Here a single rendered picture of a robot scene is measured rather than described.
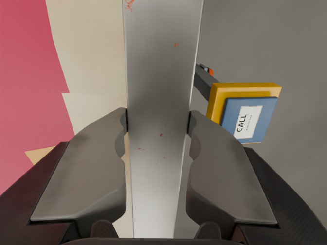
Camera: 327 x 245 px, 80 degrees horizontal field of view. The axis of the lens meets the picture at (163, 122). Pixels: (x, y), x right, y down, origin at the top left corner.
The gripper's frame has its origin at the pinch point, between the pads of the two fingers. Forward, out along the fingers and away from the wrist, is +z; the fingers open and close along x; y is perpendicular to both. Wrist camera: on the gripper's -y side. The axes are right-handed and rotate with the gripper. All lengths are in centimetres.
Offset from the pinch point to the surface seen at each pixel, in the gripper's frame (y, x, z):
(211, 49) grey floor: 16, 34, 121
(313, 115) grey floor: 68, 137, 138
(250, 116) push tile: 10.6, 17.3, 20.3
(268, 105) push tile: 8.3, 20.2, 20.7
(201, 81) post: 10.7, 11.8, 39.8
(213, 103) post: 8.7, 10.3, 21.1
